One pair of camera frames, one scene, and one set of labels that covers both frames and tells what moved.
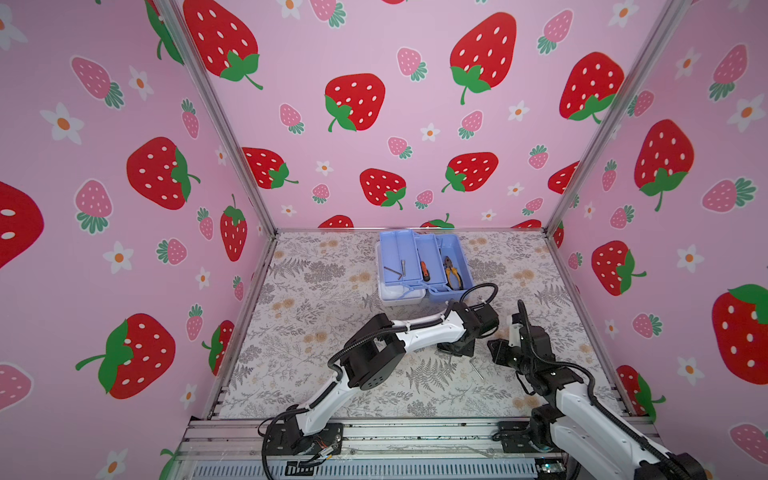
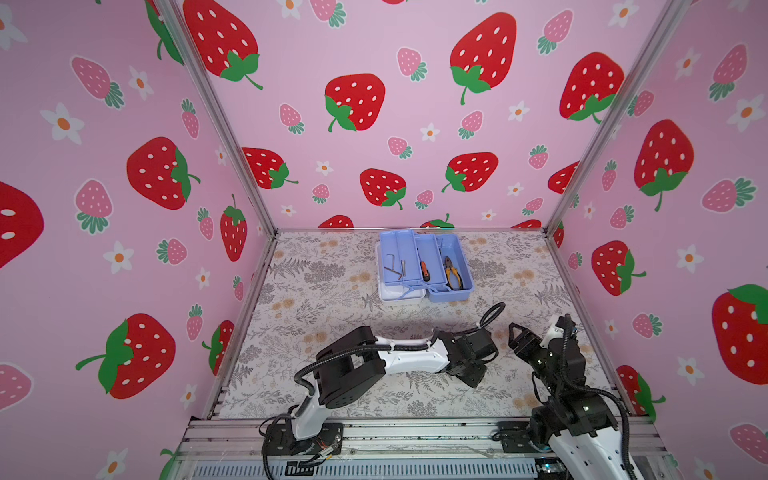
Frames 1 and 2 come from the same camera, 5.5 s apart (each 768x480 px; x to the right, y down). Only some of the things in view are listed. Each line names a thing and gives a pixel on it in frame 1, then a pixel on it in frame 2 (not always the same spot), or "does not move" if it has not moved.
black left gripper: (470, 349) → (477, 377)
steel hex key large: (394, 272) does not move
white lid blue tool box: (412, 266) does not move
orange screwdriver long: (425, 272) does not move
